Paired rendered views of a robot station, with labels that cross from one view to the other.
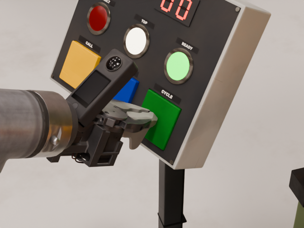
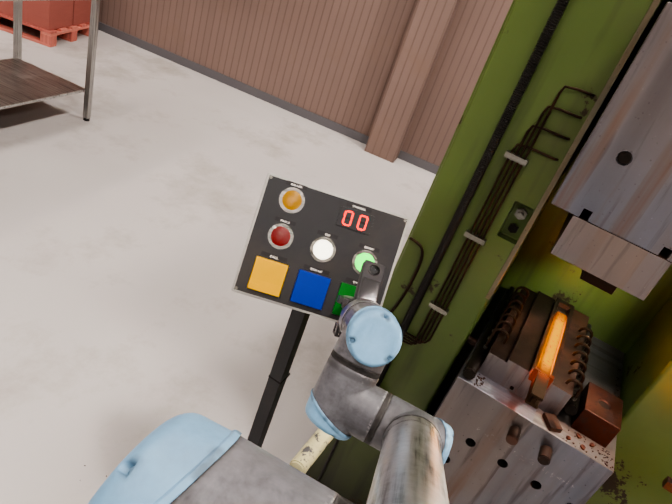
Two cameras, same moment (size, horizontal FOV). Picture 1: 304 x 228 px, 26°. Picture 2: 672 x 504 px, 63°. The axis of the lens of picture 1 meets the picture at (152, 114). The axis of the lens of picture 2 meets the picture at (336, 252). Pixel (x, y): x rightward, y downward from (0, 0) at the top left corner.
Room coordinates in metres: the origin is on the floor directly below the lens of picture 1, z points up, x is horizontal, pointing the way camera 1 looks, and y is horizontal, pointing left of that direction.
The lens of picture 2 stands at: (0.27, 0.86, 1.71)
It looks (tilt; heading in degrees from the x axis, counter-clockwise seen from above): 30 degrees down; 307
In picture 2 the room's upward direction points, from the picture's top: 20 degrees clockwise
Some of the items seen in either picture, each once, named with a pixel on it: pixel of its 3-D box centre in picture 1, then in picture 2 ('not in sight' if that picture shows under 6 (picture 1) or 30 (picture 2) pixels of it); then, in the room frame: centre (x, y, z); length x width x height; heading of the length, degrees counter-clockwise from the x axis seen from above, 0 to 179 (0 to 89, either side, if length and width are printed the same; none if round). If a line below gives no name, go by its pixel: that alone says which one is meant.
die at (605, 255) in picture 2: not in sight; (614, 227); (0.54, -0.48, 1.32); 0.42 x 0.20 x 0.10; 108
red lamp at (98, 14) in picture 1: (98, 18); (280, 236); (1.01, 0.09, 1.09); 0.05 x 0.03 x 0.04; 18
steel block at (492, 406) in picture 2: not in sight; (512, 416); (0.49, -0.51, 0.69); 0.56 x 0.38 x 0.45; 108
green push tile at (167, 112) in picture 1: (158, 119); (351, 302); (0.83, -0.01, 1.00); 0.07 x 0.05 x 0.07; 43
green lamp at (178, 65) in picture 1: (178, 66); (364, 262); (0.86, -0.04, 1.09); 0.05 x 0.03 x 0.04; 18
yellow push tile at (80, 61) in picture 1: (81, 68); (268, 276); (0.98, 0.13, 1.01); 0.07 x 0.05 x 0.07; 43
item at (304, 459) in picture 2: not in sight; (340, 416); (0.78, -0.09, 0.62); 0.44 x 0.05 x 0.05; 108
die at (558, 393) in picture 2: not in sight; (539, 340); (0.54, -0.48, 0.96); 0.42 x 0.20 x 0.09; 108
